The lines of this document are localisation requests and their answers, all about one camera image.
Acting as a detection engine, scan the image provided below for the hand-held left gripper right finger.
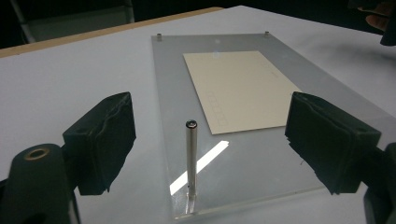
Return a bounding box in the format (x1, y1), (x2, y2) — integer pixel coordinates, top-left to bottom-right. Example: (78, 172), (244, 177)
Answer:
(284, 91), (383, 195)

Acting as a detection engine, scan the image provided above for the clear acrylic frame with posts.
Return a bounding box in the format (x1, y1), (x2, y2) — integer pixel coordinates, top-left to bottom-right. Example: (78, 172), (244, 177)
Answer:
(150, 31), (396, 222)

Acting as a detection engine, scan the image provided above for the wooden table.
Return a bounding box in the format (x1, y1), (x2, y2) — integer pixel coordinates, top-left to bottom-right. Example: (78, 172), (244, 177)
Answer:
(0, 7), (224, 60)

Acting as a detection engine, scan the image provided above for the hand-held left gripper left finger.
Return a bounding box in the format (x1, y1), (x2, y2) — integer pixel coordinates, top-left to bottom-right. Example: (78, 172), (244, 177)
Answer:
(62, 91), (137, 197)

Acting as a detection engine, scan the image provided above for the beige paper card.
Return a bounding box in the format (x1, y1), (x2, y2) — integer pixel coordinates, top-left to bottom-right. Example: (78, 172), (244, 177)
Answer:
(182, 50), (303, 136)

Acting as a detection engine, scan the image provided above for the white table cover sheet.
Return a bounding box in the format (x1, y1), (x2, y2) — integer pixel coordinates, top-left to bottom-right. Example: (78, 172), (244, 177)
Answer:
(0, 5), (396, 224)

